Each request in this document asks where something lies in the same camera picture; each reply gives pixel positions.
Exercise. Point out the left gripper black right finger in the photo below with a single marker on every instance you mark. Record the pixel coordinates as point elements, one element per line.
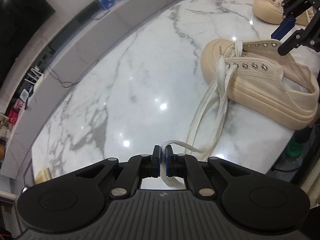
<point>251,200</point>

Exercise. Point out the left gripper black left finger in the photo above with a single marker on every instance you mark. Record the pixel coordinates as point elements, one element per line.
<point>75,200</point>

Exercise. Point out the beige canvas shoe being laced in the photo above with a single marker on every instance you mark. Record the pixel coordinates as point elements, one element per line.
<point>276,86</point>

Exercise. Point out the white shoelace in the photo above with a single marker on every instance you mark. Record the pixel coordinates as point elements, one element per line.
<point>216,94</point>

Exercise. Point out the gold rectangular box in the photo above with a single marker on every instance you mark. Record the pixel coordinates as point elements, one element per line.
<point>43,176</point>

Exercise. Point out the red gift box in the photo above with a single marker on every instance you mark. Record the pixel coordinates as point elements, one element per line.
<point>12,118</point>

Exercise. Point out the small white display clock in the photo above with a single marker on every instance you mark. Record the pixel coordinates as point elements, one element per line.
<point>24,95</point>

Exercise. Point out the white wifi router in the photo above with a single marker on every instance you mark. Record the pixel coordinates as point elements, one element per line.
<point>34,78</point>

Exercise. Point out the grey flat set-top box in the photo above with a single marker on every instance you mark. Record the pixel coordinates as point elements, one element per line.
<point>99,15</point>

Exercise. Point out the black wall television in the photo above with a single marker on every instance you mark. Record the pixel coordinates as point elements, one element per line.
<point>20,20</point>

